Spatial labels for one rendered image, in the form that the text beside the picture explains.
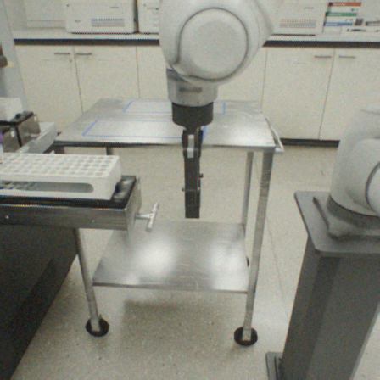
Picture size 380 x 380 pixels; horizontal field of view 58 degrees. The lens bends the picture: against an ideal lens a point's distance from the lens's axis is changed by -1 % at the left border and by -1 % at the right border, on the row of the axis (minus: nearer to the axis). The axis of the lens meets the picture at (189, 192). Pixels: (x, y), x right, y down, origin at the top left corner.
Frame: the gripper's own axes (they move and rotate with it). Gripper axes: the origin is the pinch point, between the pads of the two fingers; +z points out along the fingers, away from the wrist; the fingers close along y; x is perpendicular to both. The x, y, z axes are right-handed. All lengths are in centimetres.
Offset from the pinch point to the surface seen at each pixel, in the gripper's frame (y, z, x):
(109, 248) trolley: -45, 51, -36
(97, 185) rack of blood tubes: 5.1, -5.4, -17.9
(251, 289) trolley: -25, 50, 18
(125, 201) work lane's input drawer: 4.7, -1.8, -12.9
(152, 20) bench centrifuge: -230, -20, -46
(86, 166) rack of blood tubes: -0.3, -6.7, -21.5
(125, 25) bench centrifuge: -229, -17, -67
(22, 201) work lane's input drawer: 5.7, -1.7, -33.4
